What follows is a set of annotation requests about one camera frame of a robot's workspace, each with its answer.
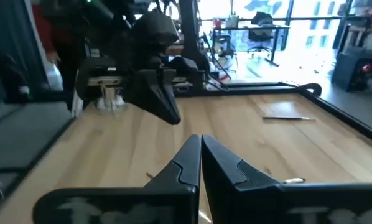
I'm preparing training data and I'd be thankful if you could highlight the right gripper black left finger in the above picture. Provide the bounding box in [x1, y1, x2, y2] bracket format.
[33, 134, 203, 224]

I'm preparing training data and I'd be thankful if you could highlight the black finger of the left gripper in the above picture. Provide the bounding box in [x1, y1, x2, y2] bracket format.
[156, 68, 182, 126]
[126, 69, 167, 119]

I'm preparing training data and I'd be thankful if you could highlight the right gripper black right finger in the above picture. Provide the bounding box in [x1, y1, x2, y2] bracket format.
[201, 134, 372, 224]

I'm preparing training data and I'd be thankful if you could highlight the clear glass cup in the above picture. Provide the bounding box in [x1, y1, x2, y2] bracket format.
[95, 86, 127, 113]

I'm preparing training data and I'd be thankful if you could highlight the person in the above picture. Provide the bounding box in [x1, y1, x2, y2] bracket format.
[30, 0, 81, 104]

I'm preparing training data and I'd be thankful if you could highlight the thin black pen far-left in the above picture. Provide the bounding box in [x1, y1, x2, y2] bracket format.
[261, 115, 317, 123]

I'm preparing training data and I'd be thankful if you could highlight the grey side table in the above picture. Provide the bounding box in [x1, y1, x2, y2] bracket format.
[0, 101, 75, 175]

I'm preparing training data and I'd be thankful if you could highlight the black background desk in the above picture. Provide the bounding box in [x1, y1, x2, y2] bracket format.
[210, 25, 291, 68]

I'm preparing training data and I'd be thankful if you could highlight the black office chair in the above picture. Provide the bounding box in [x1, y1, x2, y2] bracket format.
[247, 11, 275, 54]

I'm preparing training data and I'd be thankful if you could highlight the black equipment box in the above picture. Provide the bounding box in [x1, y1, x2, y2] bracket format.
[330, 49, 372, 95]

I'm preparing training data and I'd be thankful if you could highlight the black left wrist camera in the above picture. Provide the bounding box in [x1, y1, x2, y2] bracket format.
[131, 10, 180, 48]

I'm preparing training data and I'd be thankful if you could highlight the black frame clamp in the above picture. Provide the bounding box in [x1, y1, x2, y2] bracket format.
[297, 82, 323, 98]

